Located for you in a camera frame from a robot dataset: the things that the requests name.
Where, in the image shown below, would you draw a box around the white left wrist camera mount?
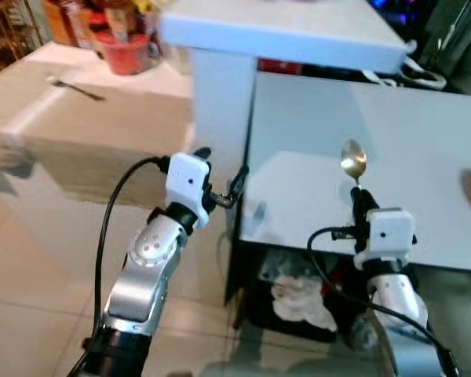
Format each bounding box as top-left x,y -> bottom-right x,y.
166,152 -> 214,210

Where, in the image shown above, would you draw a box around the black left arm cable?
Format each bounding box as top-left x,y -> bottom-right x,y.
93,156 -> 170,350

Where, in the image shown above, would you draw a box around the red plastic container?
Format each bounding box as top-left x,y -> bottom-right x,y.
93,28 -> 155,76

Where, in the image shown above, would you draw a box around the golden metal spoon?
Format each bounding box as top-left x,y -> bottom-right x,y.
340,139 -> 369,190

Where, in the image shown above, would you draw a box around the black storage crate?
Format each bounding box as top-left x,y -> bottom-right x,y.
242,250 -> 358,344

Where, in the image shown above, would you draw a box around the white raised counter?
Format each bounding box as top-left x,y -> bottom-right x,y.
160,0 -> 414,170

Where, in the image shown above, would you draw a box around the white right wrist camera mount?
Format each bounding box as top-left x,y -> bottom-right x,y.
354,207 -> 417,273

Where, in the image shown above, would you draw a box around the white crumpled cloth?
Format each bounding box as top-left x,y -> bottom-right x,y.
270,273 -> 340,332

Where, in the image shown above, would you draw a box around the black device with lights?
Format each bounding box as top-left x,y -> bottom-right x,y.
367,0 -> 426,36

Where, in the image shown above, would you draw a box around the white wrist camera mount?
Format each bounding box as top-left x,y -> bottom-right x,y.
354,207 -> 417,273
166,152 -> 214,210

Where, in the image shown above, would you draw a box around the metal fork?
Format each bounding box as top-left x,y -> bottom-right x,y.
45,74 -> 108,102

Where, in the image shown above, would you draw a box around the colourful snack packages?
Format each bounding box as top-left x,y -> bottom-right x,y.
43,0 -> 167,49

